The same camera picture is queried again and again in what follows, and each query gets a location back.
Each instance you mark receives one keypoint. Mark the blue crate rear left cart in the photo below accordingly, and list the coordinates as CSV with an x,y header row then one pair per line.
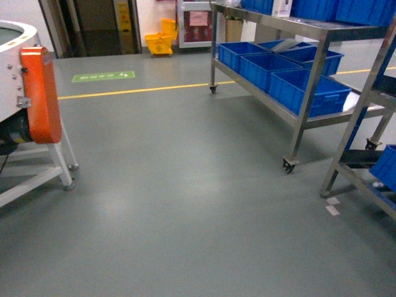
x,y
230,54

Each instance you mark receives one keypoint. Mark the white box on cart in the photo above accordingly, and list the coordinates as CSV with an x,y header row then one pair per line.
x,y
281,8

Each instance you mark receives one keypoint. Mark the yellow caution sign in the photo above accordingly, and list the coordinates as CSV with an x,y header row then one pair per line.
x,y
125,28

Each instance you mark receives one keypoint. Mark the blue crate on near rack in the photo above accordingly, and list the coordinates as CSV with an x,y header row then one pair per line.
x,y
384,169

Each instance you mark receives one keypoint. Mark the orange machine guard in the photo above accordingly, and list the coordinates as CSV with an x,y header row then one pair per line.
x,y
40,87

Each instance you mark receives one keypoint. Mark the blue crate cart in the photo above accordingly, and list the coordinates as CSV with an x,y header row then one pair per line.
x,y
304,54
230,54

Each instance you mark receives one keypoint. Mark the blue crate middle on cart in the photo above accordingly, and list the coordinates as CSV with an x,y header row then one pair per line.
x,y
257,69

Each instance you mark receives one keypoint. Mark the yellow mop bucket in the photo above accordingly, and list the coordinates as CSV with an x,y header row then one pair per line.
x,y
161,43

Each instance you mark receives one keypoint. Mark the stainless steel shelf cart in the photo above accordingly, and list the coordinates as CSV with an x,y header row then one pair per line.
x,y
300,97

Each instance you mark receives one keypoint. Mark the blue crate rear right cart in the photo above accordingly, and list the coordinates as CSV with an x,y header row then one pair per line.
x,y
304,54

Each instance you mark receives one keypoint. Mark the white round machine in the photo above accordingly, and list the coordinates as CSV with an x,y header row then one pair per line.
x,y
20,155

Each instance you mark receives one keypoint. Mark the blue top shelf crates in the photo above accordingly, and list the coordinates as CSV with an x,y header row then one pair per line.
x,y
374,13

